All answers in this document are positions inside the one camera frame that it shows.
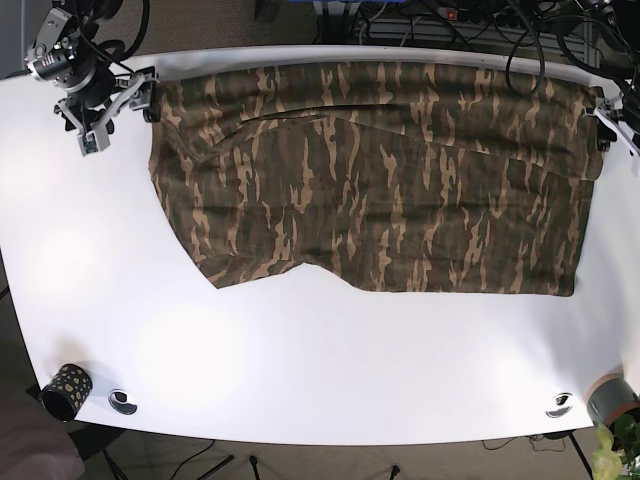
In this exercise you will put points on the black floral cup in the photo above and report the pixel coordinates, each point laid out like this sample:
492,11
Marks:
67,392

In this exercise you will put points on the grey plant pot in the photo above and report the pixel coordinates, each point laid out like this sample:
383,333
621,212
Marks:
609,398

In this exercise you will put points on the left metal table grommet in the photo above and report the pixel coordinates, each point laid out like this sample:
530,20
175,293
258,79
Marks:
122,402

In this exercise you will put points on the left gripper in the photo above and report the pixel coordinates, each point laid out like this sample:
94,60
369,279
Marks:
617,119

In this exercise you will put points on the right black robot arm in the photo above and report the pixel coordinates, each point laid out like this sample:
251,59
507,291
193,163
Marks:
65,53

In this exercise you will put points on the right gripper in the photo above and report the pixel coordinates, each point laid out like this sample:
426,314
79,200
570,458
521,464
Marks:
91,111

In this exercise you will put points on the right metal table grommet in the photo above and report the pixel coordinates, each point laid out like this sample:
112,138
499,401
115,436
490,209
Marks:
560,405

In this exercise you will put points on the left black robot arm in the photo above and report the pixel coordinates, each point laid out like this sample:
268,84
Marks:
622,35

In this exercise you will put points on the camouflage T-shirt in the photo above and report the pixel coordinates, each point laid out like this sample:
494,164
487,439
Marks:
395,177

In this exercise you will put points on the metal table grommet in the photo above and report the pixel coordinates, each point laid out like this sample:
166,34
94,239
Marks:
560,405
122,402

